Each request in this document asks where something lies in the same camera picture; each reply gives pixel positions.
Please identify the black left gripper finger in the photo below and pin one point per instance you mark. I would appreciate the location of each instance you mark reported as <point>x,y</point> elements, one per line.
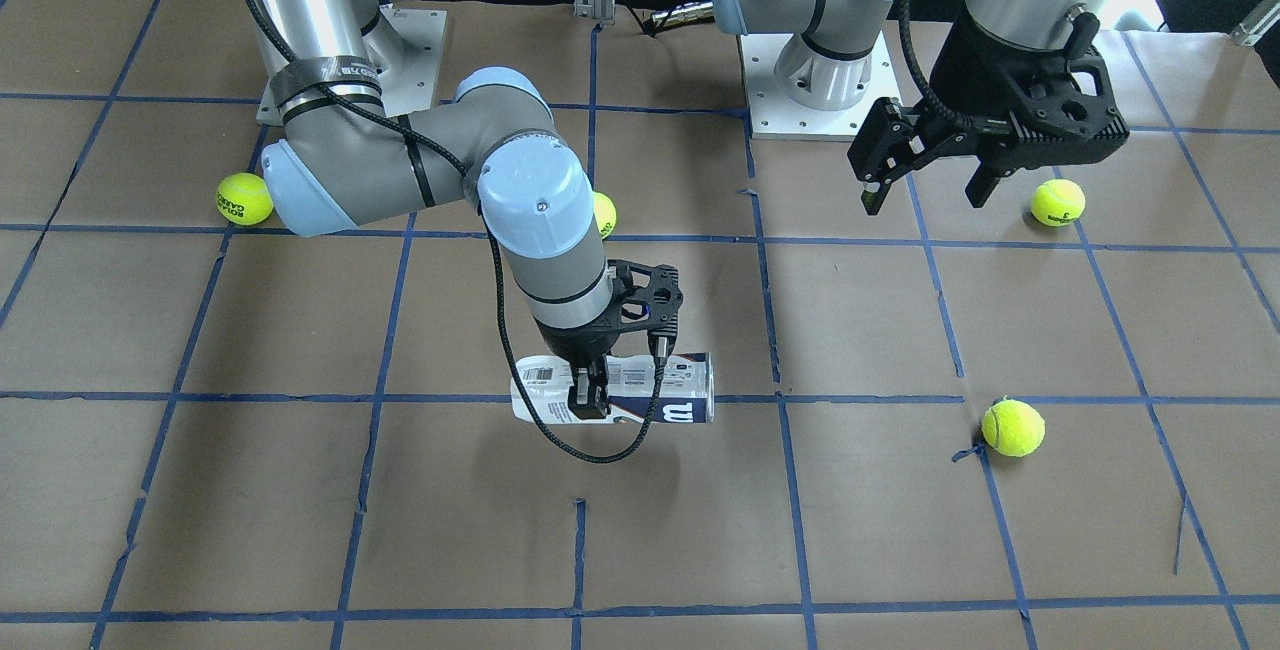
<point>895,140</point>
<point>985,179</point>

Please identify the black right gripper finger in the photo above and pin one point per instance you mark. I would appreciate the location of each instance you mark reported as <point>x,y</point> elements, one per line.
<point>662,337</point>
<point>588,398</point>

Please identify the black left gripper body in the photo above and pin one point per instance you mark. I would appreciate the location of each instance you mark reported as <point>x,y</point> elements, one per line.
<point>962,58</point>

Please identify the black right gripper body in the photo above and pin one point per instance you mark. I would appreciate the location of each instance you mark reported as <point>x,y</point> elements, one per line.
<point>570,341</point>

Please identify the clear tennis ball can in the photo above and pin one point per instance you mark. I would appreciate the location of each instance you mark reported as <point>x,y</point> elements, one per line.
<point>687,396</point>

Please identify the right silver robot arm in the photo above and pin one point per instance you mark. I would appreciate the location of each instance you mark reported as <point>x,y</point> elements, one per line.
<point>363,144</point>

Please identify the tennis ball near base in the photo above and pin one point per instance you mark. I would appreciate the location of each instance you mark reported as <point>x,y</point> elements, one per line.
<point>243,198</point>
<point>1057,203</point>

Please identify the middle tennis ball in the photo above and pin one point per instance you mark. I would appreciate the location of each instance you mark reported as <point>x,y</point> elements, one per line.
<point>605,213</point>

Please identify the tennis ball near torn tape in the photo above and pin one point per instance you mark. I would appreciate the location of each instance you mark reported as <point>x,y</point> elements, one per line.
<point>1013,428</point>

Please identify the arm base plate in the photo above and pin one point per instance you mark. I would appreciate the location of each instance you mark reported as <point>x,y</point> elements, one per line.
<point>420,40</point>
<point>796,94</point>

